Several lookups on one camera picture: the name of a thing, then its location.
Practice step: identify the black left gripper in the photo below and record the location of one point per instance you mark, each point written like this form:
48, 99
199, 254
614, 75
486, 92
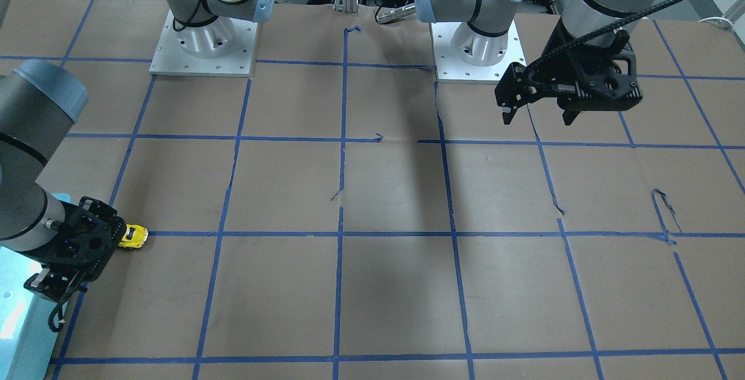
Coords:
560, 64

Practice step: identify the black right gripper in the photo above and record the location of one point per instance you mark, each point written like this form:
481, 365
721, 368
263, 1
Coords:
51, 279

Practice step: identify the yellow beetle toy car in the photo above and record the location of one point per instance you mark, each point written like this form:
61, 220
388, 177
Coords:
135, 237

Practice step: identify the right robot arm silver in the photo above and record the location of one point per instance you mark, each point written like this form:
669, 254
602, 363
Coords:
42, 101

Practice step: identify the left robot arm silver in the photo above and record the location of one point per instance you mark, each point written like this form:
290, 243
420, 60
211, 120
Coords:
492, 18

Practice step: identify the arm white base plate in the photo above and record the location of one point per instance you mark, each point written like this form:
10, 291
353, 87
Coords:
225, 48
464, 57

